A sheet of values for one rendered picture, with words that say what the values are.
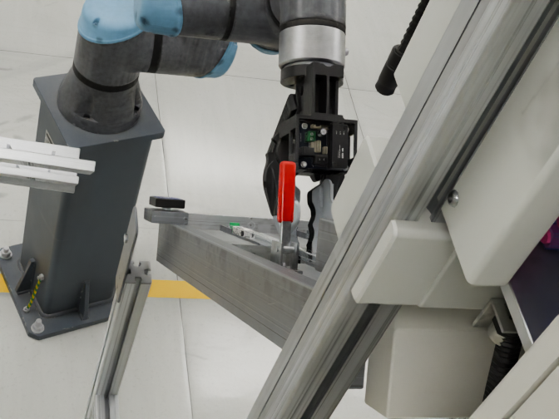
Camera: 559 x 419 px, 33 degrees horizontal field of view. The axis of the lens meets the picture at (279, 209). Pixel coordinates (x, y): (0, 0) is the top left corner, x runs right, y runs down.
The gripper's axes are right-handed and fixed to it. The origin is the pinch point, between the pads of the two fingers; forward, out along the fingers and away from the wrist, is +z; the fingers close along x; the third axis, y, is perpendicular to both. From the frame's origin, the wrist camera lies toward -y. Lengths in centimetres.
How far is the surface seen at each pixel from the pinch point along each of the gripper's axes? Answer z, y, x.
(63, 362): 17, -104, -15
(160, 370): 19, -103, 5
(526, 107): -2, 62, -12
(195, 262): 1.2, -9.5, -10.0
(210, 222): -6.1, -31.6, -2.7
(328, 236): 0.7, 23.4, -6.0
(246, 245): -1.4, -13.2, -2.6
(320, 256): 2.3, 21.6, -6.0
